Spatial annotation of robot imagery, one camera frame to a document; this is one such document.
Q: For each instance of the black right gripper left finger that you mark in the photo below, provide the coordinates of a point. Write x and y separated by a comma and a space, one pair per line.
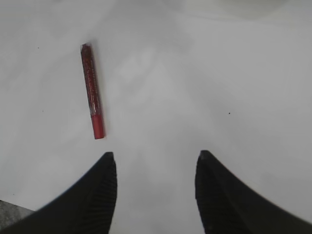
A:
85, 208

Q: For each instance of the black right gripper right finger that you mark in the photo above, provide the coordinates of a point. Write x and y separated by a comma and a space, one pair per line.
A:
228, 206

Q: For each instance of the red glitter pen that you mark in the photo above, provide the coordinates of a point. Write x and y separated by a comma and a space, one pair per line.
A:
92, 89

